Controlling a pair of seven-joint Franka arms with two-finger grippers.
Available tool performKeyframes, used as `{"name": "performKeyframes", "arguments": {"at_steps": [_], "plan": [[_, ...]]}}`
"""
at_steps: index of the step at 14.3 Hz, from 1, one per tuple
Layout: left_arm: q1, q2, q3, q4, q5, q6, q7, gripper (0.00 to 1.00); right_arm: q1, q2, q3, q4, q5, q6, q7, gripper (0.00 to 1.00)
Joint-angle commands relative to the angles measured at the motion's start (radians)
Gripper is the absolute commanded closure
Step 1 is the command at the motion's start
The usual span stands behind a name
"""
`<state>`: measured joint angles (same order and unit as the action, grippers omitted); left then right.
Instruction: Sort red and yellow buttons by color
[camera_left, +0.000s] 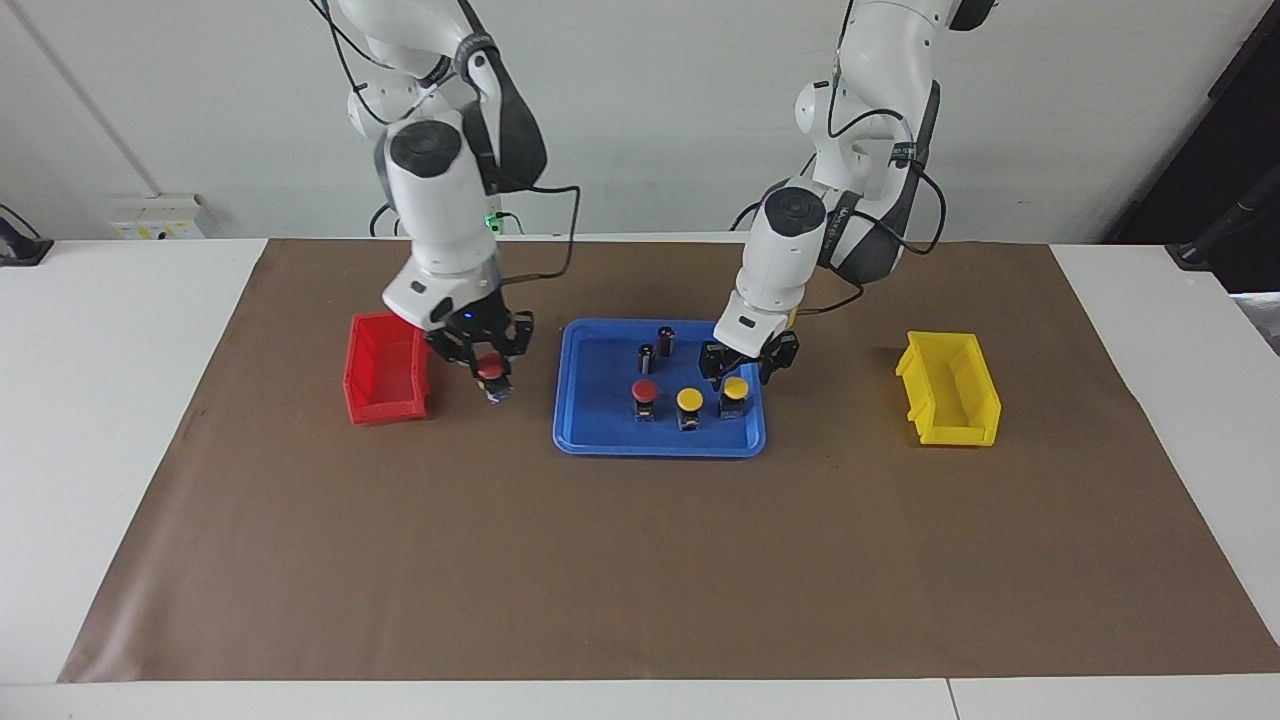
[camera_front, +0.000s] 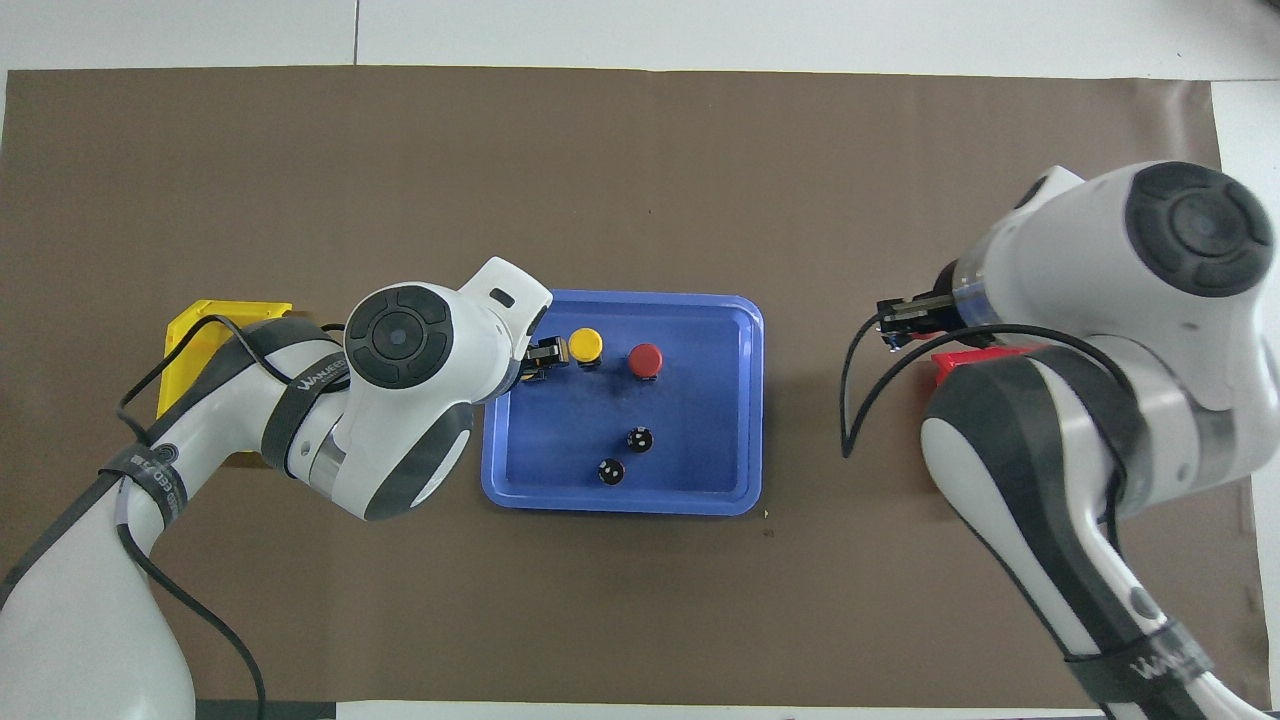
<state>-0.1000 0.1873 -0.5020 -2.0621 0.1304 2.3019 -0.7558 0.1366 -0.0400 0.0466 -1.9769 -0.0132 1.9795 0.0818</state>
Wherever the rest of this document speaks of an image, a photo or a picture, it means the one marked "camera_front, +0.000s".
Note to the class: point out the yellow push button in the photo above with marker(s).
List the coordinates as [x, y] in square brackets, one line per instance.
[585, 344]

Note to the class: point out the red plastic storage bin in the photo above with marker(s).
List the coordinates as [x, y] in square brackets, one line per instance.
[960, 362]

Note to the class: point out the blue plastic tray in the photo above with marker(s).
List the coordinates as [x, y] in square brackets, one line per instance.
[700, 460]

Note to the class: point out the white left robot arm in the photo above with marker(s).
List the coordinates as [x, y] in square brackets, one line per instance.
[400, 420]

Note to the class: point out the brown paper table mat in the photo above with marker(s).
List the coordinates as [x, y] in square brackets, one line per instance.
[640, 150]

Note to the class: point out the red push button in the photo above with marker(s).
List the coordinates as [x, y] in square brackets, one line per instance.
[645, 358]

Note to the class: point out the yellow plastic storage bin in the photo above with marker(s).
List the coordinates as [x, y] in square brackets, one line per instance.
[240, 308]

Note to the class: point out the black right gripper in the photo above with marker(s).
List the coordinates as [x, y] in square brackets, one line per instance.
[915, 320]

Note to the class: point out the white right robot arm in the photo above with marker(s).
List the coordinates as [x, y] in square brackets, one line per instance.
[1100, 300]

